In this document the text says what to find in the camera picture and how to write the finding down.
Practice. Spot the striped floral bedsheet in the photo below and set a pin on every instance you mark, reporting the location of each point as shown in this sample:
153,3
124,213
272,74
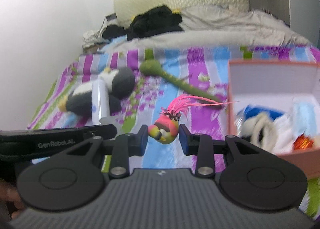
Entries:
207,123

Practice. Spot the person's left hand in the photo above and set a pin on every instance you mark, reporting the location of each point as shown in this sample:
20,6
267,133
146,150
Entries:
8,194

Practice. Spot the crumpled white cloth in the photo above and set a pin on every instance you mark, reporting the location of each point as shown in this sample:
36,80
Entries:
91,37

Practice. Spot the blue snack packet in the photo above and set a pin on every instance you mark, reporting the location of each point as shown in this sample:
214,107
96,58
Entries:
265,112

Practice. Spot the bird toy with pink feathers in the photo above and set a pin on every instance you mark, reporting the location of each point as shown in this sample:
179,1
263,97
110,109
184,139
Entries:
165,128

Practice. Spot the grey white penguin plush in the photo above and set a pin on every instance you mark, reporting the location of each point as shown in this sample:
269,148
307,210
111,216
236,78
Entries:
122,81

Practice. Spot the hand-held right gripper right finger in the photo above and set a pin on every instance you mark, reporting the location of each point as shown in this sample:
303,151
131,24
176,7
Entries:
183,141

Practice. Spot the green plush stick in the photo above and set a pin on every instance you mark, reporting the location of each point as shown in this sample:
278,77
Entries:
150,67

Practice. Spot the black clothes pile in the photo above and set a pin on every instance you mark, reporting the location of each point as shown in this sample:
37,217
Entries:
152,23

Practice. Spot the white spray can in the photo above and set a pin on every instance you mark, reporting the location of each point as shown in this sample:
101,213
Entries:
100,101

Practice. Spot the panda plush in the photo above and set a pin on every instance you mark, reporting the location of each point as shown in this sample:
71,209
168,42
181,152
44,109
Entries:
255,126

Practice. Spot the black wall socket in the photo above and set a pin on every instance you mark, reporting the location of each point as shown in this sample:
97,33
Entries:
110,17

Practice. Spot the small black garment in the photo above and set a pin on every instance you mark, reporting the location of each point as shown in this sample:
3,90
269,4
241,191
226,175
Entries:
113,31

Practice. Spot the red foil packet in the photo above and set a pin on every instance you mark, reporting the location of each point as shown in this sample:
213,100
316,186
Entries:
303,142

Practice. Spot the pink cardboard box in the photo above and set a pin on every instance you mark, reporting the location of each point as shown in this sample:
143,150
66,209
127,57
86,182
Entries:
262,81

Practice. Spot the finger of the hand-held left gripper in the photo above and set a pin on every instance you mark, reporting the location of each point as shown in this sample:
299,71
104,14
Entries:
75,132

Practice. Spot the light blue cloth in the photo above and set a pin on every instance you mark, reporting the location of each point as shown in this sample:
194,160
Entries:
303,111

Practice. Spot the grey duvet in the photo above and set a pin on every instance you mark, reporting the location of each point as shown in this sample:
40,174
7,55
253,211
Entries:
225,28

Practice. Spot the yellow pillow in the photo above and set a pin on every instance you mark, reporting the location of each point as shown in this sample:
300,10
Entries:
177,11

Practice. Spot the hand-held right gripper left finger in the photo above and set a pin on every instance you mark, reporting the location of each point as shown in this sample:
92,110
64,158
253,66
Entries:
143,142

